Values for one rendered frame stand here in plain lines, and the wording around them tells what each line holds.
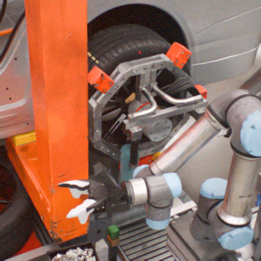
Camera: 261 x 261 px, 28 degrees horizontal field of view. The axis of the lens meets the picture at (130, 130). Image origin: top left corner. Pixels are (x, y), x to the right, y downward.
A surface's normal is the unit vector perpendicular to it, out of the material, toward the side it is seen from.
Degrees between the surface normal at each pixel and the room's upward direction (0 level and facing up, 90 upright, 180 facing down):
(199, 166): 0
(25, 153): 0
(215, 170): 0
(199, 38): 90
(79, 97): 90
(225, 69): 90
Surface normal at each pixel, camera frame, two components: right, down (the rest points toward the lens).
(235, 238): 0.26, 0.69
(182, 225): 0.04, -0.80
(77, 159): 0.47, 0.54
